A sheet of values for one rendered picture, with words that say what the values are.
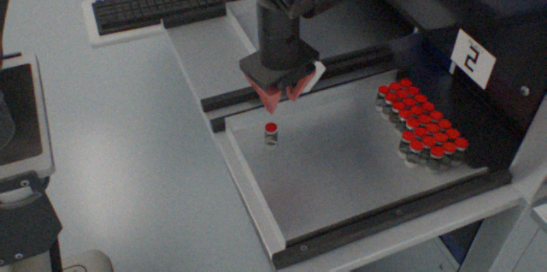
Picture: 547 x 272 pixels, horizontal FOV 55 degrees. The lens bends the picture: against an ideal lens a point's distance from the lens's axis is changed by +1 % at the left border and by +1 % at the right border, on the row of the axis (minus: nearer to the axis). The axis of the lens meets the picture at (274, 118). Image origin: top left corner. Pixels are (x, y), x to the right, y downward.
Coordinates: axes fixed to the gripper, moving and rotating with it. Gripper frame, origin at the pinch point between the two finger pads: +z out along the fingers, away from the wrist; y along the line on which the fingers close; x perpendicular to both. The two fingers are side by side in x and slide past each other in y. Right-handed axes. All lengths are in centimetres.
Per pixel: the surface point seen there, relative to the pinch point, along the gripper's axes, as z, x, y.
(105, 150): 100, 102, -11
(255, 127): 10.2, 5.8, -1.4
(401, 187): 10.2, -18.9, 8.9
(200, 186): 100, 63, 9
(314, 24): 12.1, 23.6, 27.6
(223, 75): 10.9, 21.4, 2.3
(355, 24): 12.4, 17.9, 34.8
